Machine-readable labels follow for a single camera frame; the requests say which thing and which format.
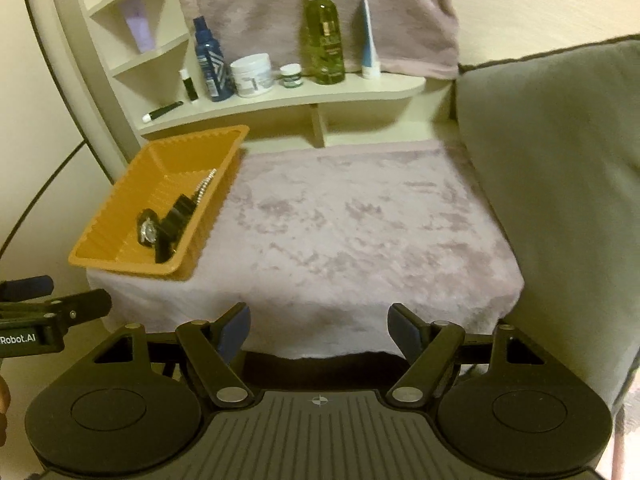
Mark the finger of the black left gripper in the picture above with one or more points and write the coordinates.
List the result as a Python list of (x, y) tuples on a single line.
[(66, 311), (26, 288)]

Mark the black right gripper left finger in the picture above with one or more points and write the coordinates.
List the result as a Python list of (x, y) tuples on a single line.
[(190, 366)]

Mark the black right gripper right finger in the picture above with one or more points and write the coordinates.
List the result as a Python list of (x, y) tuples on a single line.
[(438, 351)]

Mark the orange plastic tray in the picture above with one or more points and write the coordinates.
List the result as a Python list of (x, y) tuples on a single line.
[(163, 171)]

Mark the black wrist watch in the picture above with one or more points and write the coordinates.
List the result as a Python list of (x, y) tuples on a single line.
[(147, 223)]

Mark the mauve velvet table cloth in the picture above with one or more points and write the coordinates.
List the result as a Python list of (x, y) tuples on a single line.
[(319, 244)]

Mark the black tube white cap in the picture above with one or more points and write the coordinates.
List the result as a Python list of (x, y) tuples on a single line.
[(161, 111)]

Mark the grey green cushion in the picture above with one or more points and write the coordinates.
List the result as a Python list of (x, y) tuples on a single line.
[(554, 139)]

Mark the small black white-capped bottle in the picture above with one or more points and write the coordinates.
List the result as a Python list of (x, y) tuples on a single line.
[(188, 85)]

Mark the dark blue spray bottle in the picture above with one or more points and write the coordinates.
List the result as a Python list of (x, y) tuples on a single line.
[(214, 68)]

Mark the white cream jar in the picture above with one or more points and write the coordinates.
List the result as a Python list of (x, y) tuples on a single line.
[(252, 75)]

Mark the white corner shelf unit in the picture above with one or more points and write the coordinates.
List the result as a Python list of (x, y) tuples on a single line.
[(147, 54)]

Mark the lavender tube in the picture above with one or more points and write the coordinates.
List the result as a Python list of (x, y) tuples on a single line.
[(136, 18)]

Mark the small green-label jar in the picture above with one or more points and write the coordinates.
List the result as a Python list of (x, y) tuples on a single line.
[(291, 75)]

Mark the blue white tube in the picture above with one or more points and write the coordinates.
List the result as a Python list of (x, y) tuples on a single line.
[(370, 63)]

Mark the green oil spray bottle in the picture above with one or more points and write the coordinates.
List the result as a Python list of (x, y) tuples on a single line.
[(324, 41)]

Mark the mauve hanging towel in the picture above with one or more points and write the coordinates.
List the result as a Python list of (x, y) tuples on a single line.
[(416, 38)]

